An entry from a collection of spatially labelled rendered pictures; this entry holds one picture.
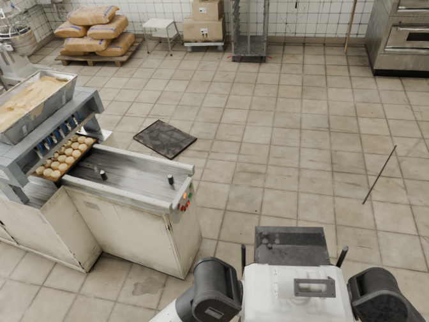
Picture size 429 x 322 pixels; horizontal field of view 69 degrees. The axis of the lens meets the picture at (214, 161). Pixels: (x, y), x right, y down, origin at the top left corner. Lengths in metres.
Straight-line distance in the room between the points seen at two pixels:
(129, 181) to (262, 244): 1.16
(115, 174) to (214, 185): 1.18
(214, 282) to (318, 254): 0.29
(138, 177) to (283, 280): 1.32
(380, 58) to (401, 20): 0.47
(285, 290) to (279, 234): 0.23
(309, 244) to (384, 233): 1.89
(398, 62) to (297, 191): 2.38
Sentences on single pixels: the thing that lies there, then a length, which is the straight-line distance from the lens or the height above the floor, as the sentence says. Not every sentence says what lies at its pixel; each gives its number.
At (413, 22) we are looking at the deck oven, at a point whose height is 0.70.
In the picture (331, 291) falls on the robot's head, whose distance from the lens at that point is 0.76.
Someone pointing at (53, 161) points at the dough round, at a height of 0.90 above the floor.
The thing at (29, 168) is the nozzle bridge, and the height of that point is 1.05.
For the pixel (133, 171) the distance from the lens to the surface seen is 1.96.
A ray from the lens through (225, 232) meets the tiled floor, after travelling 2.59.
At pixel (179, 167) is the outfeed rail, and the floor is 0.88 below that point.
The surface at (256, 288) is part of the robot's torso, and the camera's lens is 0.86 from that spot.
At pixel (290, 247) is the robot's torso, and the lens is 0.92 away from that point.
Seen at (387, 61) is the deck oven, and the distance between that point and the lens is 4.58.
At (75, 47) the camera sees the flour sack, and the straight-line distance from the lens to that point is 5.36.
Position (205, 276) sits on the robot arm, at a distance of 0.88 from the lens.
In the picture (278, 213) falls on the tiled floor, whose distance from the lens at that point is 2.71.
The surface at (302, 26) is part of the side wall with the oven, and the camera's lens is 5.35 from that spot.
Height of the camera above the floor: 2.16
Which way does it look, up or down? 44 degrees down
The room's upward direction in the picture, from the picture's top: 6 degrees counter-clockwise
